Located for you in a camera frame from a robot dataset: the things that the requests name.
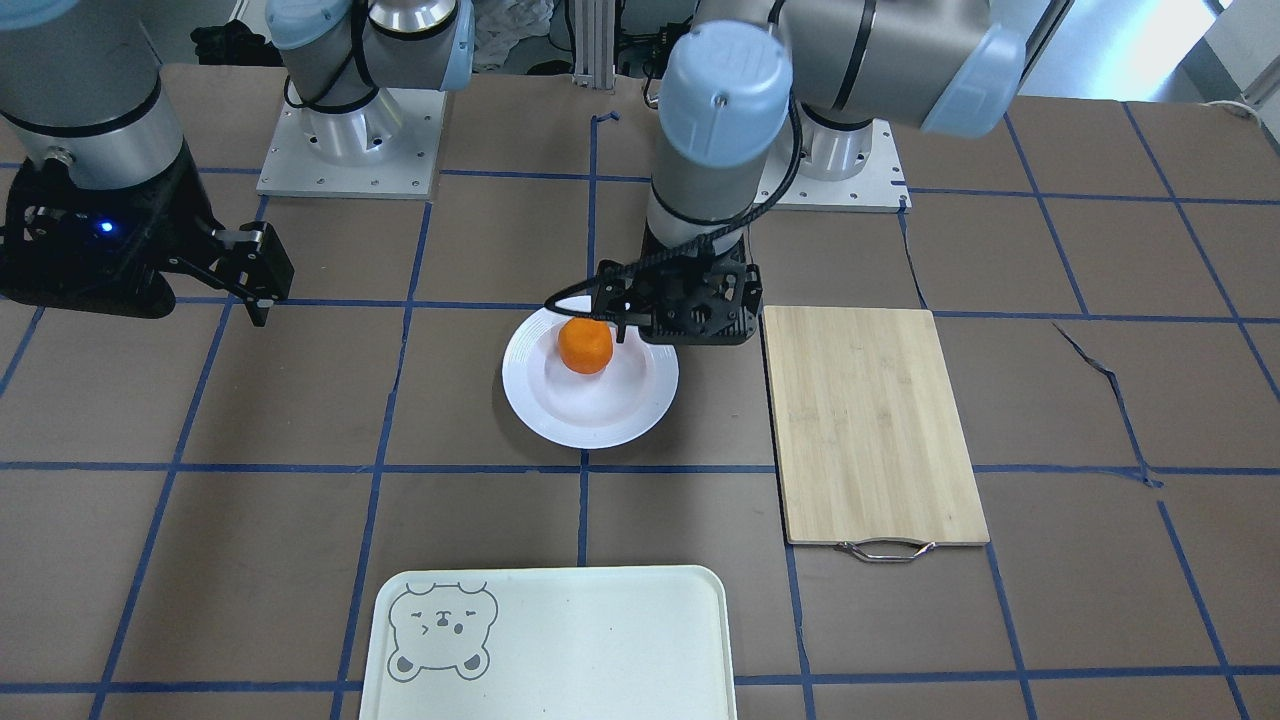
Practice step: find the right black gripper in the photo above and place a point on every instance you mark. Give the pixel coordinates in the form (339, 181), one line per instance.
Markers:
(178, 215)

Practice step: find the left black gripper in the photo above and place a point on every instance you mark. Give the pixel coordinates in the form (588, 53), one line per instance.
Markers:
(612, 303)

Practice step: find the orange mandarin fruit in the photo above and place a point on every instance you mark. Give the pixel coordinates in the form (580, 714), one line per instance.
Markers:
(585, 345)

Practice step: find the white round plate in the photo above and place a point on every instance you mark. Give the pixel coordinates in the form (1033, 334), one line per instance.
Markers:
(622, 402)

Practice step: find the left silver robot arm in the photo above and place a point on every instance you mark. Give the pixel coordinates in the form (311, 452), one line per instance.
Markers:
(760, 93)

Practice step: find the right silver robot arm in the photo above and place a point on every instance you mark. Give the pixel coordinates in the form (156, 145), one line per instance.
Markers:
(82, 84)

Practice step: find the white bear tray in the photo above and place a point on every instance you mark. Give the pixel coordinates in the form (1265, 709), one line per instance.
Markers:
(646, 642)

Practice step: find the black power adapter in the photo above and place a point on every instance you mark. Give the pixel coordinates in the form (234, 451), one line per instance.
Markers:
(646, 55)

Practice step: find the white crumpled cloth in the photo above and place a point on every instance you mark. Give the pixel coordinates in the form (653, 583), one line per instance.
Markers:
(500, 25)

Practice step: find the bamboo cutting board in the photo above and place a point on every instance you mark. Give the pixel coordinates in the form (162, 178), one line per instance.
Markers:
(869, 444)

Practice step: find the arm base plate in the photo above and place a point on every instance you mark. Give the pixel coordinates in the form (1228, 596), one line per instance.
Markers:
(387, 150)
(850, 185)

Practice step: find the aluminium frame post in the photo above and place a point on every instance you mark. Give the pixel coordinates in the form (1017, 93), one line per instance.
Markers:
(594, 42)

